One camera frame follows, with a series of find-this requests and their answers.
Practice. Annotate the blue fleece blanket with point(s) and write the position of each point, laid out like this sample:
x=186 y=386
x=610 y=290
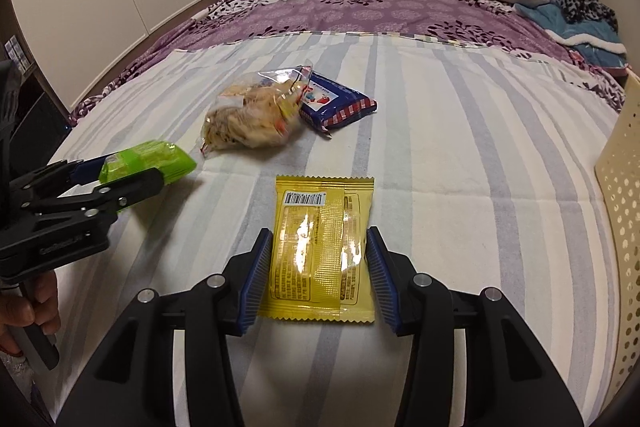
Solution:
x=565 y=37

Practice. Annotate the purple floral bedsheet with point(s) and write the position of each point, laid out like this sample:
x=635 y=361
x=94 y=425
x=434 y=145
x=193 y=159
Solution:
x=350 y=12

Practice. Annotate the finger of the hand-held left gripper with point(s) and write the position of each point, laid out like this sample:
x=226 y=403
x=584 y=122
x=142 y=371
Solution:
x=135 y=187
x=85 y=169

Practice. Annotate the small blue white box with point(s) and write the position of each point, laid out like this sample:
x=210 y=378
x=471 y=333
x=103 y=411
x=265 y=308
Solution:
x=15 y=54

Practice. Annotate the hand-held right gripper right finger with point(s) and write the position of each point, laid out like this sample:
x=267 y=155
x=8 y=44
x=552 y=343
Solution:
x=382 y=277

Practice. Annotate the dark bedside shelf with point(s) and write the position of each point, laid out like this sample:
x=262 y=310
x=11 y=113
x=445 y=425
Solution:
x=40 y=122

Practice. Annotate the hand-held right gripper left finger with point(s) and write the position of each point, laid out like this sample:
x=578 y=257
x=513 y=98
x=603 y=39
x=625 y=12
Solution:
x=255 y=277

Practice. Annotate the green snack packet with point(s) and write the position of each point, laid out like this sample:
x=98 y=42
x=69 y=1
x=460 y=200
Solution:
x=150 y=159

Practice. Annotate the black white patterned cloth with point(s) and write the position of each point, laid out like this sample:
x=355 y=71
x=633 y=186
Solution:
x=585 y=7

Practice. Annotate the striped blanket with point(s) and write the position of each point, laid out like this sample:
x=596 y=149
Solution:
x=475 y=157

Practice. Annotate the yellow snack packet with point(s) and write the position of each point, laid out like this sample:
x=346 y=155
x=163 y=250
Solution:
x=320 y=257

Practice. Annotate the clear bag of crackers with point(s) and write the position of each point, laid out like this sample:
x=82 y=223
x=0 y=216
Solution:
x=250 y=117

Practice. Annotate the dark blue snack packet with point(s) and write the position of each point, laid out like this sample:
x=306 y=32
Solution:
x=340 y=104

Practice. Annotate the cream perforated plastic basket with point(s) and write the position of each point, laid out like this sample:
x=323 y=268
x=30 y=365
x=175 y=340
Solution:
x=620 y=187

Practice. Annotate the person's left hand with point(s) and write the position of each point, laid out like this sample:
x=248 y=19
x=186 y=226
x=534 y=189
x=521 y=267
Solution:
x=45 y=302

